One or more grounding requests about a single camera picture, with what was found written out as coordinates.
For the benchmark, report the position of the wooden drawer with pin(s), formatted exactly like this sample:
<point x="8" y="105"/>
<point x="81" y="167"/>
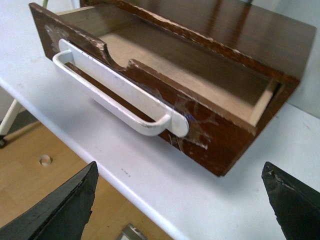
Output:
<point x="157" y="82"/>

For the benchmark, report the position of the brown wooden drawer cabinet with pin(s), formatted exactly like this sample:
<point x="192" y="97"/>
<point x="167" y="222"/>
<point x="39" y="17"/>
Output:
<point x="243" y="60"/>

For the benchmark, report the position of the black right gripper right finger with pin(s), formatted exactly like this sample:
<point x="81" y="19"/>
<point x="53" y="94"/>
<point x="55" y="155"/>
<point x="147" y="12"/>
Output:
<point x="295" y="204"/>

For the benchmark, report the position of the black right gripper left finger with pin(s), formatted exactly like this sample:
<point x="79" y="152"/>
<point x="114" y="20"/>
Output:
<point x="61" y="215"/>

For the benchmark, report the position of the silver metal object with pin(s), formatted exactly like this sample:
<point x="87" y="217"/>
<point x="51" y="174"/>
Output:
<point x="130" y="232"/>

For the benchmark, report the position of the white table leg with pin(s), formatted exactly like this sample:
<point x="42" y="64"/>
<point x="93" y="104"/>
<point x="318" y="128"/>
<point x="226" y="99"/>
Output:
<point x="8" y="121"/>

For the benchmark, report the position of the white drawer handle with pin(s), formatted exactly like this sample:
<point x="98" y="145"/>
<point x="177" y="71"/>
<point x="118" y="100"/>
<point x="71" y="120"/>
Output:
<point x="163" y="116"/>

